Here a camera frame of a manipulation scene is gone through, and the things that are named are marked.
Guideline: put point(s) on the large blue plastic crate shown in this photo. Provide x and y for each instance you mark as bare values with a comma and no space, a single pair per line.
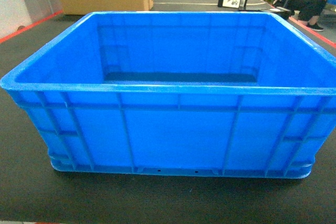
213,94

